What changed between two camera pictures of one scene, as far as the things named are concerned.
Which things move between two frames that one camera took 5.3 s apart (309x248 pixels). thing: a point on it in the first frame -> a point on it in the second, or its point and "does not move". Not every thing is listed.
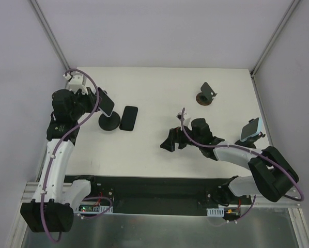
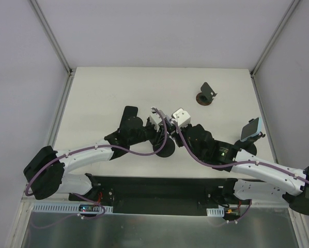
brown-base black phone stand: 205,97 does not move
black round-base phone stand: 109,123 -> 168,150
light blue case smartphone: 251,129 does not move
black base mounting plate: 157,195 does not move
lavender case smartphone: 106,104 -> 166,118
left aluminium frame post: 49,33 does not move
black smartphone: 128,120 does not move
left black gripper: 91,96 -> 156,137
